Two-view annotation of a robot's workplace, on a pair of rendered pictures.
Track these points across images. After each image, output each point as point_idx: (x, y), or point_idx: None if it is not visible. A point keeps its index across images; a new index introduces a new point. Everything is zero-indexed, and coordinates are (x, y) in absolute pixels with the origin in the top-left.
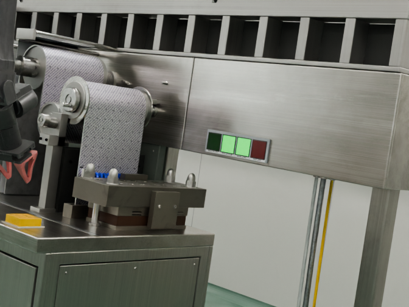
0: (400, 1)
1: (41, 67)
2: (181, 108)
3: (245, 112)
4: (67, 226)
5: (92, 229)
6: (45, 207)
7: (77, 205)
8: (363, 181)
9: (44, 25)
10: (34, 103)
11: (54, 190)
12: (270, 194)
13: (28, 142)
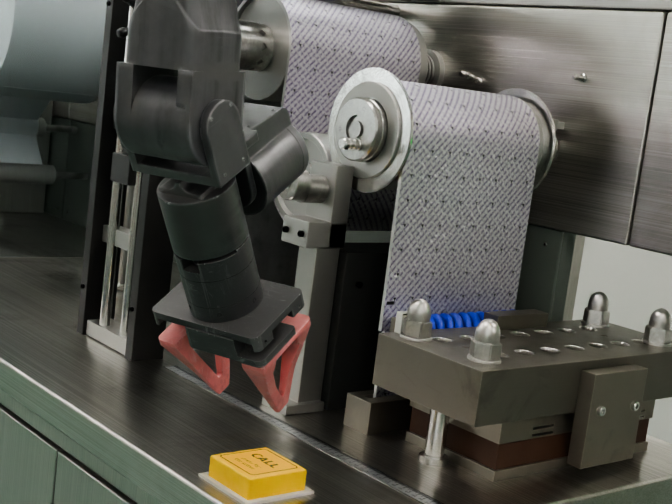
0: None
1: (278, 47)
2: (626, 142)
3: None
4: (370, 480)
5: (435, 484)
6: (300, 400)
7: (382, 401)
8: None
9: None
10: (298, 168)
11: (320, 356)
12: (663, 268)
13: (284, 291)
